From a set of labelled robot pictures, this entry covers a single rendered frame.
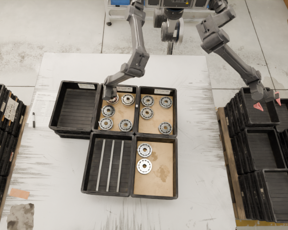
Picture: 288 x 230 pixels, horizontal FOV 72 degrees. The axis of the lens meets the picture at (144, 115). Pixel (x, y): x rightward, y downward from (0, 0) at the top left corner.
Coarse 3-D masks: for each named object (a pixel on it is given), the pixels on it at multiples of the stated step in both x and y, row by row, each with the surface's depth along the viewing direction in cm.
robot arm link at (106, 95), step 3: (105, 78) 132; (105, 81) 131; (105, 84) 133; (108, 87) 134; (111, 87) 135; (114, 87) 136; (105, 90) 134; (108, 90) 133; (111, 90) 134; (105, 93) 134; (108, 93) 133; (102, 96) 134; (105, 96) 132; (108, 96) 132; (105, 99) 137; (108, 99) 136
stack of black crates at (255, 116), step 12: (240, 96) 200; (228, 108) 224; (240, 108) 199; (252, 108) 199; (264, 108) 200; (276, 108) 189; (228, 120) 224; (240, 120) 199; (252, 120) 194; (264, 120) 194; (276, 120) 187
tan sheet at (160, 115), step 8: (152, 96) 161; (160, 96) 162; (168, 96) 162; (160, 112) 156; (168, 112) 156; (144, 120) 152; (152, 120) 152; (160, 120) 153; (168, 120) 153; (144, 128) 149; (152, 128) 150
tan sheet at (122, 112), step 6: (120, 96) 160; (120, 102) 158; (120, 108) 156; (126, 108) 156; (132, 108) 156; (120, 114) 153; (126, 114) 154; (132, 114) 154; (114, 120) 151; (120, 120) 151; (132, 120) 152; (114, 126) 149
